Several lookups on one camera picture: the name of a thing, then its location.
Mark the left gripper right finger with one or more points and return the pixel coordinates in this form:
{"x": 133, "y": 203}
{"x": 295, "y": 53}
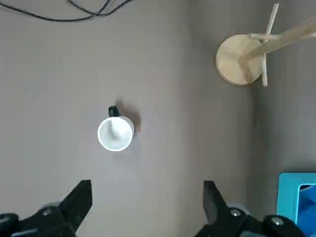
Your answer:
{"x": 222, "y": 217}

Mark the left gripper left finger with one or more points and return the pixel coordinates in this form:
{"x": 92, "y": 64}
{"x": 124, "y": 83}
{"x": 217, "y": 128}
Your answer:
{"x": 61, "y": 217}

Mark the cyan plastic box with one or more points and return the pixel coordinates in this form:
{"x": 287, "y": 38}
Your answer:
{"x": 287, "y": 197}

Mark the wooden mug stand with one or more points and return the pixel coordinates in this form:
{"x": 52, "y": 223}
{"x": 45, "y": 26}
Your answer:
{"x": 234, "y": 61}

